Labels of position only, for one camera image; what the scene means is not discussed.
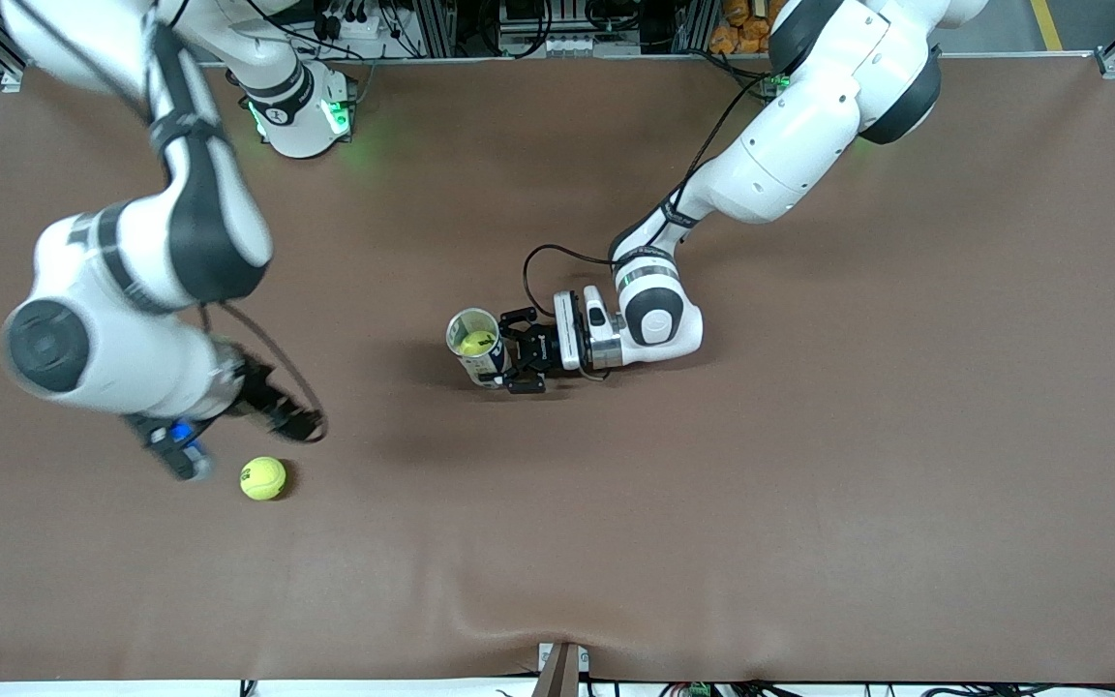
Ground brown table mat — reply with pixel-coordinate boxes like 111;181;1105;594
0;53;1115;683

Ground metal edge bracket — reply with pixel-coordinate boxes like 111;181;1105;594
536;641;589;697

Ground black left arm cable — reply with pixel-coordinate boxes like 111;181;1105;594
523;63;781;320

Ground orange bag pile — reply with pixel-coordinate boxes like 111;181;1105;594
708;0;776;54

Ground tennis ball Roland Garros print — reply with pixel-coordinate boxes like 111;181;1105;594
239;456;287;502

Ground white power strip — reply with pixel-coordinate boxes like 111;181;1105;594
311;5;394;45

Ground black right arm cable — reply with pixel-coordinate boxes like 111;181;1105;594
0;0;329;444

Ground blue white tennis ball can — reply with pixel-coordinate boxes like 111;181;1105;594
445;307;510;388

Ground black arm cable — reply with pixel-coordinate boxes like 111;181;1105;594
0;0;329;444
523;63;781;320

